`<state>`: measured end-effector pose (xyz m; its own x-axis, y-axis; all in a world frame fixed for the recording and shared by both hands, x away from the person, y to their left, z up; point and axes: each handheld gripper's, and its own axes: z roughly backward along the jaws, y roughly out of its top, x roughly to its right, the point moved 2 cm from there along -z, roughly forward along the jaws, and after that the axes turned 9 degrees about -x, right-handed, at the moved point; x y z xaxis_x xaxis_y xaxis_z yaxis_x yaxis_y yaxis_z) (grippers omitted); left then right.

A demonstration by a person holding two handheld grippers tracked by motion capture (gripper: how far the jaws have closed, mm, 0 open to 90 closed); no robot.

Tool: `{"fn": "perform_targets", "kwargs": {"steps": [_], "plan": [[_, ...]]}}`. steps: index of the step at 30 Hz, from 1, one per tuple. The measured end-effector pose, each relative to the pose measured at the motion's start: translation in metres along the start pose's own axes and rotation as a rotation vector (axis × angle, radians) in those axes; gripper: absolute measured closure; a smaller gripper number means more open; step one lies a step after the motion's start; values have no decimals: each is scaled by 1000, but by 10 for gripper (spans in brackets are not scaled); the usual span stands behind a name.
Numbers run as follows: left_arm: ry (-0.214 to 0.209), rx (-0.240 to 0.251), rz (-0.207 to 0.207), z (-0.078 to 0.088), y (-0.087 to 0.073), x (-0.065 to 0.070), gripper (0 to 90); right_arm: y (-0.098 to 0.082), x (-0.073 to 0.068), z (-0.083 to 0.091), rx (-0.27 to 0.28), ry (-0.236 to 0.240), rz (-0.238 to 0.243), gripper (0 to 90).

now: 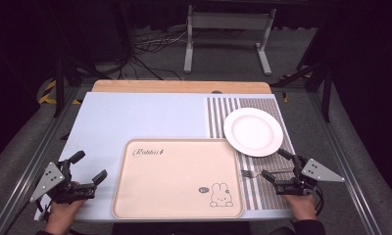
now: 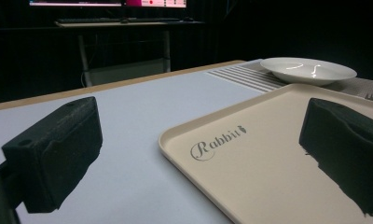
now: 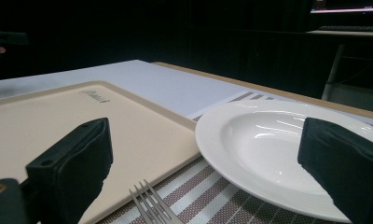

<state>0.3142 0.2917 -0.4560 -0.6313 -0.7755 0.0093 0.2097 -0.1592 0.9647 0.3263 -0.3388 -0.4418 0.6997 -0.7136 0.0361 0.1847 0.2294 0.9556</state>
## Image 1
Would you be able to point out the aluminium frame rail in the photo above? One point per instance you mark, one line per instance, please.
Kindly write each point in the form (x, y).
(24, 169)
(344, 156)

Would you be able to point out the silver metal fork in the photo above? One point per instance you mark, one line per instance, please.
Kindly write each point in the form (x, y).
(248, 174)

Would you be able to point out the wooden table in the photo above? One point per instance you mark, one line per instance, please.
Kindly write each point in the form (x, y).
(181, 86)

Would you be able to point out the white round plate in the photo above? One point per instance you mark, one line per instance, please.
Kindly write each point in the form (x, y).
(253, 132)

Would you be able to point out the person's left hand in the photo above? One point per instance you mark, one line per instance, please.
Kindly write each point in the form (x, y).
(61, 213)

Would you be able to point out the grey metal stand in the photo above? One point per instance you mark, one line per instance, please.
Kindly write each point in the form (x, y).
(230, 21)

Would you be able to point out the beige tray with rabbit print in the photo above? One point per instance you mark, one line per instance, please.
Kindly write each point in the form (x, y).
(174, 182)

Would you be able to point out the person's right hand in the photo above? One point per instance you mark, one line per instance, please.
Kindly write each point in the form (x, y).
(302, 206)

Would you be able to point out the yellow black striped tape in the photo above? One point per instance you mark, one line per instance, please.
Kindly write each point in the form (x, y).
(47, 94)

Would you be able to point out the black tripod stand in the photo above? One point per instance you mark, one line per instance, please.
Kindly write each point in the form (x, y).
(61, 75)
(321, 71)

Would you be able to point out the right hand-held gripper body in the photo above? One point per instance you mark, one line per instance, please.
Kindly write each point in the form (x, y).
(316, 171)

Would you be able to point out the person's dark torso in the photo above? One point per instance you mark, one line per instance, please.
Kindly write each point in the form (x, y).
(181, 229)

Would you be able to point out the striped grey placemat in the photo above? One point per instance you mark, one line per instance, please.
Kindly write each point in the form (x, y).
(266, 192)

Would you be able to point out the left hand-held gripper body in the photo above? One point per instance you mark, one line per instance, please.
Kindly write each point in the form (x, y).
(49, 180)

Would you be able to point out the light blue table mat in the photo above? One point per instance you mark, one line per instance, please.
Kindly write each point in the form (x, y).
(135, 114)

